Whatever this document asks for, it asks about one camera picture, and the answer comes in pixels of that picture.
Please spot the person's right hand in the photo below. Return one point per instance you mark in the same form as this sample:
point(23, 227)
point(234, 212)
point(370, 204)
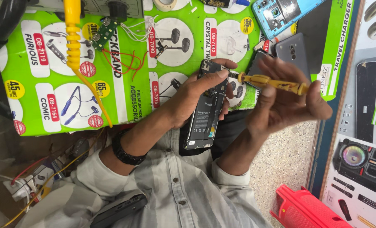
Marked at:
point(289, 107)

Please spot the person's left hand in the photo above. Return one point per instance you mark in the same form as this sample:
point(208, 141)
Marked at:
point(184, 101)

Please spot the yellow screwdriver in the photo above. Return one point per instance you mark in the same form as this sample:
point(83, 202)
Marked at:
point(284, 84)

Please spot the black smartphone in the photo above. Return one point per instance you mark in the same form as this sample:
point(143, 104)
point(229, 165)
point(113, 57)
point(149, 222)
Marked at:
point(203, 122)

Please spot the black phone screen panel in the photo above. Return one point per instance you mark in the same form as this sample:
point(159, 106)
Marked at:
point(256, 68)

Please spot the small flex connector part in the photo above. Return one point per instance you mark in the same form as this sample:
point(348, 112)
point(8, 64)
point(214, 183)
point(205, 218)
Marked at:
point(161, 52)

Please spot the grey phone back cover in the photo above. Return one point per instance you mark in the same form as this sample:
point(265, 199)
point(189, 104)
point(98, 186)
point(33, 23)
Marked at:
point(294, 52)

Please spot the printed electronics poster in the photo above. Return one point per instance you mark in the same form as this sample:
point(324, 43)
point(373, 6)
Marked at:
point(362, 126)

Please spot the black wristwatch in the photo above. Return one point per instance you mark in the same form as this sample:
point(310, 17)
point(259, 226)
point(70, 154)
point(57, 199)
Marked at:
point(124, 153)

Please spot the grey striped shirt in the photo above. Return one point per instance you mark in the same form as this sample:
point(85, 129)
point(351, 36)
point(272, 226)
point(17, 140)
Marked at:
point(181, 196)

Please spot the beige tape roll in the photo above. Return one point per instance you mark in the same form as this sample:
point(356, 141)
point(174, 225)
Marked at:
point(164, 5)

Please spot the red plastic stool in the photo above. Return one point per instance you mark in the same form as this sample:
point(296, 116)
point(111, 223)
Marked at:
point(305, 209)

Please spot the green circuit board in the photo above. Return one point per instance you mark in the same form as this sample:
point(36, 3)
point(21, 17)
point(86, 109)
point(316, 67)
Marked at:
point(105, 34)

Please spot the black keypad phone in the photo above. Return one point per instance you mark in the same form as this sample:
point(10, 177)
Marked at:
point(120, 210)

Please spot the grey power supply unit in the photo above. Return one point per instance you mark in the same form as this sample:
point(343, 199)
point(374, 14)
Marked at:
point(96, 6)

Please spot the green printed accessories mat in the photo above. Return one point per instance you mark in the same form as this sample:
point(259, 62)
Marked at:
point(26, 106)

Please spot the white power strip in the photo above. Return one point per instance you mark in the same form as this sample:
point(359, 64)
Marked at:
point(18, 190)

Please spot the blue phone frame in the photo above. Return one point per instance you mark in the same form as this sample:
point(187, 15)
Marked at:
point(279, 15)

